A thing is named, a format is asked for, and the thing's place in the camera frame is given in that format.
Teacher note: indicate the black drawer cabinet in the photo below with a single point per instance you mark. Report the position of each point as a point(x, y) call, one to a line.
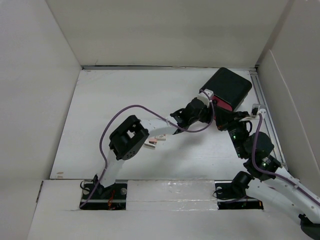
point(228, 86)

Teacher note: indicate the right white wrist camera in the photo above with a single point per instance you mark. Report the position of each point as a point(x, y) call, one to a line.
point(257, 110)

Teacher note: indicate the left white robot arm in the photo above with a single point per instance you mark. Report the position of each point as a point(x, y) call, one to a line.
point(128, 138)

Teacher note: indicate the small brown white eraser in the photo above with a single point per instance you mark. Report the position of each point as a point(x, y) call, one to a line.
point(150, 144)

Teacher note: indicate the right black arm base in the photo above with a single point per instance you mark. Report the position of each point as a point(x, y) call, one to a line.
point(227, 199)

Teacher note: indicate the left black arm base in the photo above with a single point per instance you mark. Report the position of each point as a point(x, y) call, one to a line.
point(112, 198)

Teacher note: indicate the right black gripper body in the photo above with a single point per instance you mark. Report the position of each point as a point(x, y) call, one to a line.
point(232, 123)

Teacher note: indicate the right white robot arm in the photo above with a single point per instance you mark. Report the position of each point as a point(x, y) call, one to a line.
point(265, 178)

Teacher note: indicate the aluminium rail right side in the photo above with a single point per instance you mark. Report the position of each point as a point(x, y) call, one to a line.
point(268, 125)

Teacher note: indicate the pink white eraser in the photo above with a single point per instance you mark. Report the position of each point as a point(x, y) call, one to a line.
point(161, 137)

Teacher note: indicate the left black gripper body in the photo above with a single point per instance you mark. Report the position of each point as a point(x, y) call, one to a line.
point(204, 116)

